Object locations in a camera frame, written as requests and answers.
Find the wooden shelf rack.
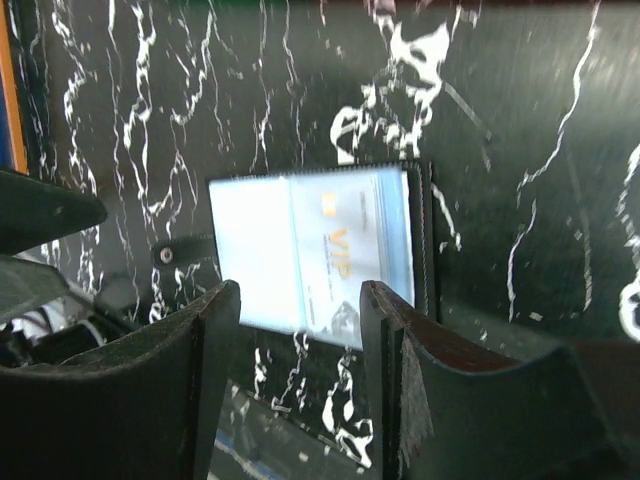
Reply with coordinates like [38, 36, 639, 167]
[1, 1, 28, 174]

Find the white VIP card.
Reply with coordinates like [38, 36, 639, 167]
[287, 172, 416, 351]

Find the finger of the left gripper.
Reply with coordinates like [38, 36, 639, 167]
[1, 168, 107, 255]

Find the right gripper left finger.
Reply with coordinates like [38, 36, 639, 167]
[1, 281, 241, 479]

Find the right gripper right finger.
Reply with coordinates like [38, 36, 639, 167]
[360, 281, 639, 479]

